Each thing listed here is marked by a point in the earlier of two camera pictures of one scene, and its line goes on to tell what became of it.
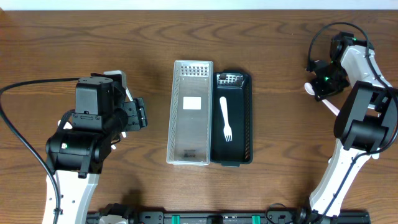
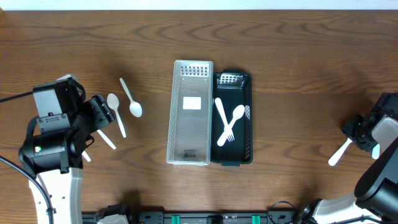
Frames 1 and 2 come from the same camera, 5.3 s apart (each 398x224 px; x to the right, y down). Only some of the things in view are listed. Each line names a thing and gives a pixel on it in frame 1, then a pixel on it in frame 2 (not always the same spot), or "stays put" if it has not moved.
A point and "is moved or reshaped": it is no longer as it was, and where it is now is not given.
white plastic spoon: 310,89 → 237,112
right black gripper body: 325,90 → 354,130
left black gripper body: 137,113 → 101,111
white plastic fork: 227,130 is moved or reshaped
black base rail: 308,216 stays put
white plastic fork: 375,156 stays put
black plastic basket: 236,88 stays put
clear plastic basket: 189,127 stays put
